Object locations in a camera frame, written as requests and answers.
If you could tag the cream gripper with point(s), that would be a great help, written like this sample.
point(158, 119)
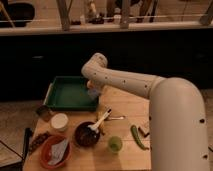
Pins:
point(91, 85)

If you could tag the blue sponge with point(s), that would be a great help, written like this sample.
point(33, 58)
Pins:
point(93, 93)

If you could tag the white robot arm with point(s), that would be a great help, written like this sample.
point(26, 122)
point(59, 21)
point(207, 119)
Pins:
point(178, 129)

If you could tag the green plastic tray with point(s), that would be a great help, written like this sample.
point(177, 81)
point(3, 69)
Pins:
point(70, 93)

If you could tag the white spoon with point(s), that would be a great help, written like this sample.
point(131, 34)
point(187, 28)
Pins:
point(94, 127)

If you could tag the yellow banana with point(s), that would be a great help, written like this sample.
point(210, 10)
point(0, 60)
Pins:
point(101, 126)

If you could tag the metal fork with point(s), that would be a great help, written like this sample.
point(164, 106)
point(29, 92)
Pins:
point(115, 118)

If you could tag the white round container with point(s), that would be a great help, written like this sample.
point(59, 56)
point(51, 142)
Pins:
point(59, 122)

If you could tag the dark purple bowl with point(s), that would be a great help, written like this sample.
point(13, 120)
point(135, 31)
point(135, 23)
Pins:
point(84, 136)

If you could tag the green chili pepper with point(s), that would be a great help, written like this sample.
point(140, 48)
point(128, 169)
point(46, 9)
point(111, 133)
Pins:
point(136, 138)

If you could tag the green plastic cup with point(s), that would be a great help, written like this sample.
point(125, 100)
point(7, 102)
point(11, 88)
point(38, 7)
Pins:
point(115, 144)

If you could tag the wooden block brush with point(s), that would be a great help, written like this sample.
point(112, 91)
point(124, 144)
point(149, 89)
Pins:
point(144, 129)

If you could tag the crumpled white paper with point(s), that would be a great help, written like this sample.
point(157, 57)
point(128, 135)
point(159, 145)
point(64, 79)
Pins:
point(57, 152)

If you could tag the orange bowl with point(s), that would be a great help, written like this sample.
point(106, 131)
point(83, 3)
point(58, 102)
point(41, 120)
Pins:
point(45, 153)

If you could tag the dark red grapes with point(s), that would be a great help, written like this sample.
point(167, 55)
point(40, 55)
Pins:
point(38, 141)

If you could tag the black chair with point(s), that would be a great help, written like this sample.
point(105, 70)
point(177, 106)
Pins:
point(20, 13)

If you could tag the black table bracket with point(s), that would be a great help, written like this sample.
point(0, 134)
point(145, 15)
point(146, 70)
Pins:
point(27, 135)

